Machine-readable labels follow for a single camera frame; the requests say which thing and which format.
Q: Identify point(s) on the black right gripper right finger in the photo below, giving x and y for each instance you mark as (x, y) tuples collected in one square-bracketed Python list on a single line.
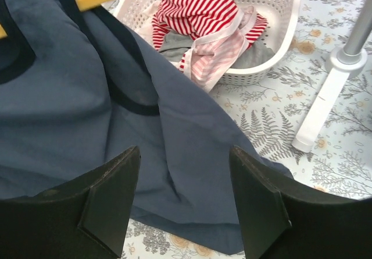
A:
[(282, 218)]

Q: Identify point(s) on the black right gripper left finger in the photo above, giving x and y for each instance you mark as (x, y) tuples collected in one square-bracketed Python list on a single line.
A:
[(86, 217)]

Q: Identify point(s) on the navy blue tank top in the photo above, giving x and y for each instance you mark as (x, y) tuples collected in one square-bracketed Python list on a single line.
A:
[(79, 88)]

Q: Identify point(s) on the floral table mat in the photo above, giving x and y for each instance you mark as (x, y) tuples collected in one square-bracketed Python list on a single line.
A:
[(269, 108)]

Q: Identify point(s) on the silver clothes rack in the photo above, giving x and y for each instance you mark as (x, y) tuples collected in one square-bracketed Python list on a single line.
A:
[(342, 64)]

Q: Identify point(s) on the grey garment in basket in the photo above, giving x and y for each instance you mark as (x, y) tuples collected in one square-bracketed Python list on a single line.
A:
[(175, 45)]

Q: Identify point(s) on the white oval laundry basket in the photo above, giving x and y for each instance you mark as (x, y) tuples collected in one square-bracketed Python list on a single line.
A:
[(282, 16)]

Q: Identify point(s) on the red white striped garment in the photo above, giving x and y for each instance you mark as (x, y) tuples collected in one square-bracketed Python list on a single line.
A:
[(221, 32)]

